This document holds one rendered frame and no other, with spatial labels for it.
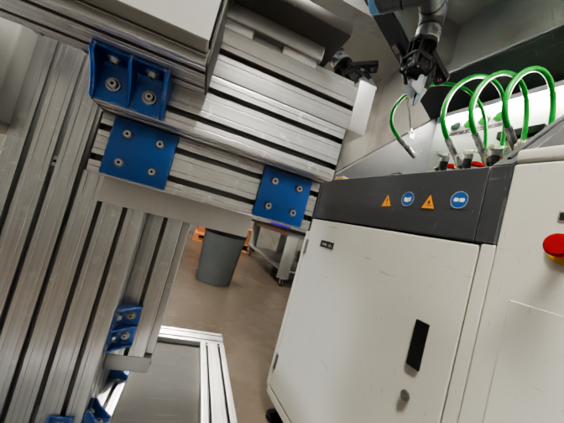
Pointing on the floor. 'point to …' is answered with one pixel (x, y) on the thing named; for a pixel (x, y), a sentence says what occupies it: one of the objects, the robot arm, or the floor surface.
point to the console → (522, 310)
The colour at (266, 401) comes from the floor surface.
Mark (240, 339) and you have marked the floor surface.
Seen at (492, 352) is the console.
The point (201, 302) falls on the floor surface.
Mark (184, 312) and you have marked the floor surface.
